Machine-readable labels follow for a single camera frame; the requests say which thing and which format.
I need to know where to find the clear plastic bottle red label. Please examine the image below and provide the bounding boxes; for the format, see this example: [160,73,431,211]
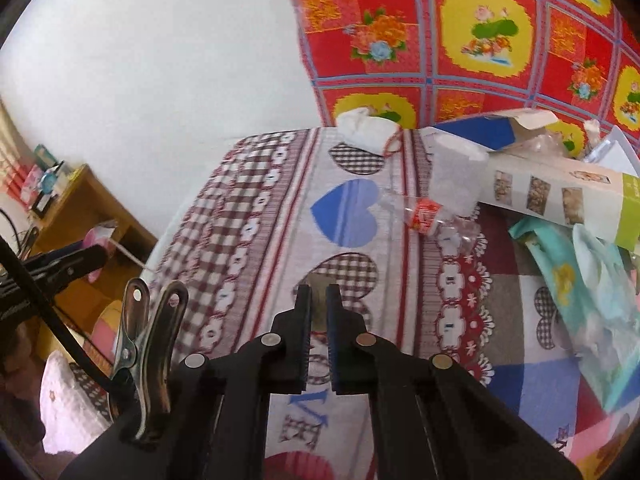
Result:
[378,188,480,256]

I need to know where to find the white sock red trim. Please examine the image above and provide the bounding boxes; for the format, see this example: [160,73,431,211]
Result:
[335,107,402,157]

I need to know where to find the blue white cardboard box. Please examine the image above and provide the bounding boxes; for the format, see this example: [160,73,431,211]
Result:
[419,108,559,151]

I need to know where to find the wooden desk shelf unit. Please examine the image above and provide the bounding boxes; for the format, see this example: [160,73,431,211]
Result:
[35,165,157,334]

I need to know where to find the blue alarm clock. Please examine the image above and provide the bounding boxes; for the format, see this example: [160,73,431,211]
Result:
[38,168,58,195]

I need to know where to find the teal box on desk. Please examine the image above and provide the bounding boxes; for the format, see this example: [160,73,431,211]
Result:
[34,144,58,171]

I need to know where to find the pink dotted pillow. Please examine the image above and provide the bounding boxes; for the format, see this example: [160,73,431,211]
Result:
[39,350,108,455]

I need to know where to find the metal spring clamp right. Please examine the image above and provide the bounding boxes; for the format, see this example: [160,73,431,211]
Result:
[107,278,189,445]

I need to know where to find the patterned bed sheet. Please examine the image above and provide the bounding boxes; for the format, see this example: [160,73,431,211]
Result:
[143,129,639,479]

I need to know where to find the teal tissue pack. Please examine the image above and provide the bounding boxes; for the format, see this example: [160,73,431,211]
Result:
[510,217,639,412]

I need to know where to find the long white green carton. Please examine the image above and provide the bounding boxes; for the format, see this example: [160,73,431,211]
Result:
[420,128,639,254]

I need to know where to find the red floral blanket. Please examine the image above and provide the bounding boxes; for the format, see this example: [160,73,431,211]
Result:
[292,0,639,154]

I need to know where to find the black cable right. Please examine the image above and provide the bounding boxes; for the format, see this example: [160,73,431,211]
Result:
[0,236,120,394]

